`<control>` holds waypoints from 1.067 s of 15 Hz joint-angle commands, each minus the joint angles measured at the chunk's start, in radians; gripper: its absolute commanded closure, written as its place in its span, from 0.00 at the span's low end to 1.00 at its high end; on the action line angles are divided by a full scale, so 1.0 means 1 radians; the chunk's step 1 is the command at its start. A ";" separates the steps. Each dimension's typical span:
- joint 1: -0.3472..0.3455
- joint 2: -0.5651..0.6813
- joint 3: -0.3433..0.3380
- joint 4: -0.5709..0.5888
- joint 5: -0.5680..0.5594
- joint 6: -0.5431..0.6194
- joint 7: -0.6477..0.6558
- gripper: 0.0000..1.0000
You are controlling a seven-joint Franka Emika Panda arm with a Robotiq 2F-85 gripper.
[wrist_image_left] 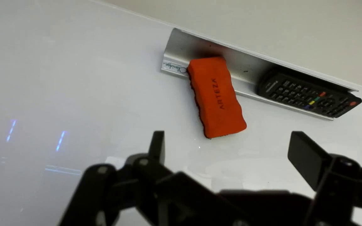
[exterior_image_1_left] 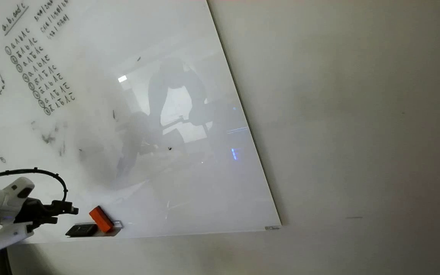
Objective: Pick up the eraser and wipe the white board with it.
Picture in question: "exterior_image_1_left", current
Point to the orange whiteboard eraser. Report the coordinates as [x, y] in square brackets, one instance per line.
[101, 219]

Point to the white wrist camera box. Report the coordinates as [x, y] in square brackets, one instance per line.
[7, 237]

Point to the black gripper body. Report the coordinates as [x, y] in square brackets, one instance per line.
[36, 211]

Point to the white wall whiteboard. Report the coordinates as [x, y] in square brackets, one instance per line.
[179, 153]

